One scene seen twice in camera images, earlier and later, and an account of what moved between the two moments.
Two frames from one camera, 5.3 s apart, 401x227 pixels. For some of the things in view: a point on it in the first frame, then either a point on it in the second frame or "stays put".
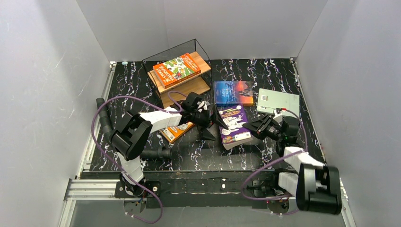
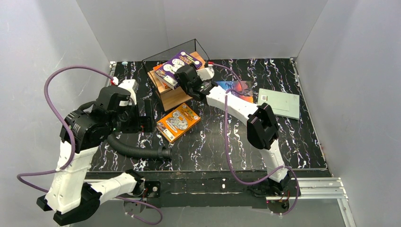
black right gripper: [261, 129] → [184, 77]
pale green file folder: [269, 100] stays put
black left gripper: [210, 118] → [148, 114]
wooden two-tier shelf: [175, 73] stays put
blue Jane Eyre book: [233, 92] stays put
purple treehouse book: [233, 117] → [166, 74]
